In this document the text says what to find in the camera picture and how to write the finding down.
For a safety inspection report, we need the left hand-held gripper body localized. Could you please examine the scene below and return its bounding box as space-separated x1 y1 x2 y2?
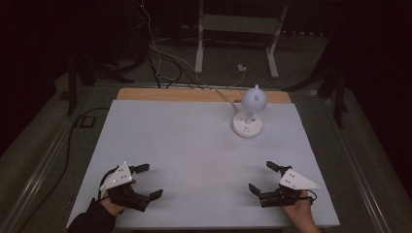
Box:
97 160 152 214

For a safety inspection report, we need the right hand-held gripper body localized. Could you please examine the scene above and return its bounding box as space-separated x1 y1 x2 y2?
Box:
257 168 322 209

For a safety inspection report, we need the person's left hand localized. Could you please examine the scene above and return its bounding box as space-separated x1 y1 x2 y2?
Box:
99 192 126 217

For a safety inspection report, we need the person's right hand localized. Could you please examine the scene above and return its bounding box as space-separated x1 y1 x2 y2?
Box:
281 189 318 228

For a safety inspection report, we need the pale blue table mat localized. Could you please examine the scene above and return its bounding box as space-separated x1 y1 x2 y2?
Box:
66 98 340 230

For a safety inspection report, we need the white round desk lamp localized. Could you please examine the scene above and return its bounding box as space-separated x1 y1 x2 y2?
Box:
231 84 268 140

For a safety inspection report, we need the black stand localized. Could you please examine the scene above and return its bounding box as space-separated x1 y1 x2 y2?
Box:
281 32 350 129
66 52 135 117

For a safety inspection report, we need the white metal stand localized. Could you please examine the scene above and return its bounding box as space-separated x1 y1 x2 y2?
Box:
193 0 290 80

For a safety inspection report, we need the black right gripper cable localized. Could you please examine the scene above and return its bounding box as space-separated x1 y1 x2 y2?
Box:
305 188 319 206

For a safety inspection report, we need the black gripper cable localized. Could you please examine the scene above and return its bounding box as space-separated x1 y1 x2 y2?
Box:
305 188 319 206
97 166 120 201

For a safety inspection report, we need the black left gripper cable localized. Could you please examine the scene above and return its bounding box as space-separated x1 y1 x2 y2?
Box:
97 166 120 201

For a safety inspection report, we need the metal floor rail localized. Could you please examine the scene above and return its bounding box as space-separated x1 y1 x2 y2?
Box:
323 96 394 233
0 120 77 233

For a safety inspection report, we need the black square floor frame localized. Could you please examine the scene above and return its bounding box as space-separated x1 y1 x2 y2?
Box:
79 116 97 129

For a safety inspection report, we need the long black floor cable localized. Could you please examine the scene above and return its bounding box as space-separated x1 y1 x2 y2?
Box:
17 107 111 233

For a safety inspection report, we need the white lamp cable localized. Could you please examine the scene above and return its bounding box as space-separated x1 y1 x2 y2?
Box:
212 86 243 113

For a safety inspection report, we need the black floor cable bundle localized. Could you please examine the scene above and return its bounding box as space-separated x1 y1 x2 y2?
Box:
147 45 204 90

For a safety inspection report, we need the thin white floor cable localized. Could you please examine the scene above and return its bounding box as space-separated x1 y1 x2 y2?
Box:
140 0 247 89

